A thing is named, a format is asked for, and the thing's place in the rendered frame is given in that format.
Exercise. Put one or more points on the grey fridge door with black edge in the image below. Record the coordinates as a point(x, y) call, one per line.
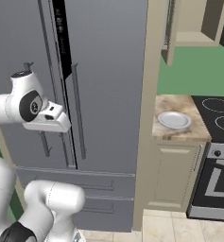
point(19, 38)

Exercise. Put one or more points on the silver oven with black door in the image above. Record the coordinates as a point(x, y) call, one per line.
point(211, 189)

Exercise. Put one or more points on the black hob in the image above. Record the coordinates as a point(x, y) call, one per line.
point(215, 116)

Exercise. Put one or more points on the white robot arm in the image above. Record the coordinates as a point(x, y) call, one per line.
point(8, 108)

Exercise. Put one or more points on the beige wall cupboard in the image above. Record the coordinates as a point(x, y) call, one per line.
point(192, 19)

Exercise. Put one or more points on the beige fridge side panel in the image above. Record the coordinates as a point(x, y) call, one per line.
point(149, 94)

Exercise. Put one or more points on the grey fridge drawer front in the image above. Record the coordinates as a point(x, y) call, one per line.
point(123, 214)
point(123, 186)

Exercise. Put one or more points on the white plate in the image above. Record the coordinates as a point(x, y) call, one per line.
point(174, 119)

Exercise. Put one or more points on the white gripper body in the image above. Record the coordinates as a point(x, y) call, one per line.
point(50, 125)

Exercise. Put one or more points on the wide grey fridge door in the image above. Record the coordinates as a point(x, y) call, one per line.
point(113, 78)

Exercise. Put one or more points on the beige base cupboard door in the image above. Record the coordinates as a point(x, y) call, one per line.
point(175, 176)

